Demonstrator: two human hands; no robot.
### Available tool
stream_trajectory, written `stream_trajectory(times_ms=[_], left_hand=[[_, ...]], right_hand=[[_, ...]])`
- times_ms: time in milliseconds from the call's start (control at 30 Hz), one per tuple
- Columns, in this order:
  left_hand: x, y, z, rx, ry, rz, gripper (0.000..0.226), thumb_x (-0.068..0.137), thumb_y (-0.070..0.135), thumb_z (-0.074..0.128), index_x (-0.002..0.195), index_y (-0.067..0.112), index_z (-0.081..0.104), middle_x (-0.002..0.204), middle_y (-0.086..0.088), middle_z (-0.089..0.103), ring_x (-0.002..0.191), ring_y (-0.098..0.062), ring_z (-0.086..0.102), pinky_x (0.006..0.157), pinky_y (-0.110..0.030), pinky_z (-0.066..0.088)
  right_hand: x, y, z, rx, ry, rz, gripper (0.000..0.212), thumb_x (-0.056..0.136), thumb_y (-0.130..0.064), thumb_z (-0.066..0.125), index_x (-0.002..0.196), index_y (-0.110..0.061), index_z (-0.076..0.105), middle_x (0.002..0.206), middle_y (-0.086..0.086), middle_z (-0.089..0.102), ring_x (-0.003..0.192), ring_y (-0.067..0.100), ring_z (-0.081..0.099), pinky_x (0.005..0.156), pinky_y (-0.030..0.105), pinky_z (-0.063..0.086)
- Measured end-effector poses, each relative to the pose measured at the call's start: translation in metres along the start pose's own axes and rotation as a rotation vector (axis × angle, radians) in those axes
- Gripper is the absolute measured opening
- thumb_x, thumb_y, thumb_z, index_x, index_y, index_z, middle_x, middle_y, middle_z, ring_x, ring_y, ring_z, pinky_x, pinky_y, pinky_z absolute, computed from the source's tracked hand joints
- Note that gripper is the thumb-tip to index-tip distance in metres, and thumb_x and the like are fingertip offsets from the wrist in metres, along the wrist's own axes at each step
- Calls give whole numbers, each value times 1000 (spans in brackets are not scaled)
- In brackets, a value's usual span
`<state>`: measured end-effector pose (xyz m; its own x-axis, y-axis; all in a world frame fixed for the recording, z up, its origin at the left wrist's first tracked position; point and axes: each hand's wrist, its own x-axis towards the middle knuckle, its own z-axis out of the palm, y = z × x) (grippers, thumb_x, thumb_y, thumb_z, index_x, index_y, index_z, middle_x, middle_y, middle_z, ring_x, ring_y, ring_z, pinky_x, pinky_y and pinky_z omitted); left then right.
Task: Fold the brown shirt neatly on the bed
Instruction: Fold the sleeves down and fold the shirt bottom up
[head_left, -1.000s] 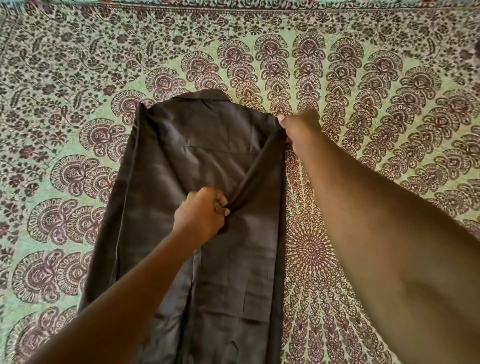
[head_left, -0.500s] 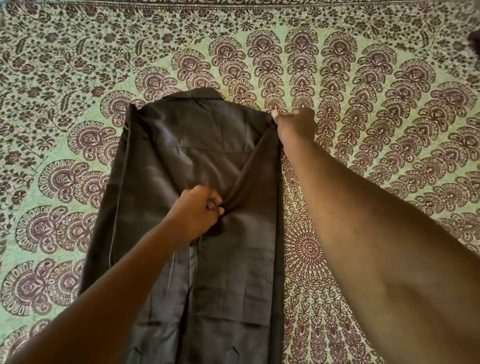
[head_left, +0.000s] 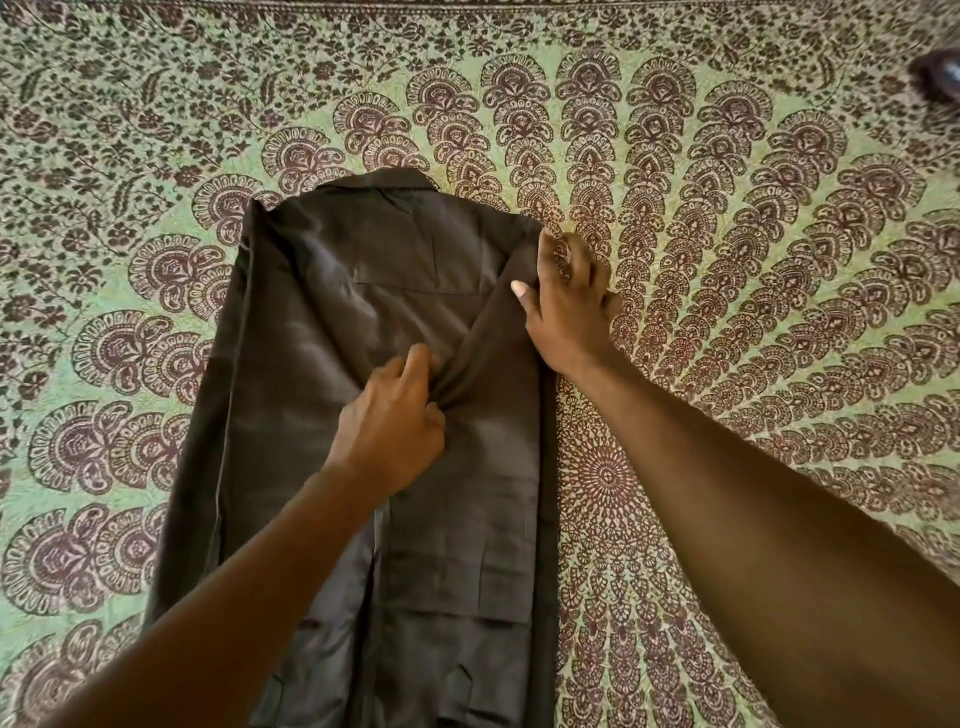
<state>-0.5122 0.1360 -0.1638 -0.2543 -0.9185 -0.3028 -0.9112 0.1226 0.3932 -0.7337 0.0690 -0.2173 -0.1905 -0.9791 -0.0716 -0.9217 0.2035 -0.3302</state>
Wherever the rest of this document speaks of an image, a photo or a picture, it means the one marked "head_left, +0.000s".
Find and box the person's right forearm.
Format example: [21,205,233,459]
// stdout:
[556,351,960,728]

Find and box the person's left hand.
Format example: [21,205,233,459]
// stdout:
[324,347,449,498]

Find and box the dark round object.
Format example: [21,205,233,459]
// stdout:
[909,48,960,102]

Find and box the person's right hand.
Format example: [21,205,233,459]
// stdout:
[510,228,625,378]

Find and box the green patterned bedsheet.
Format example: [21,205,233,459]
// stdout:
[0,0,960,728]

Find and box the dark brown shirt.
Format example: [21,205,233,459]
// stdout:
[146,166,564,728]

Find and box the person's left forearm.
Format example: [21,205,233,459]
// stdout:
[41,461,385,728]

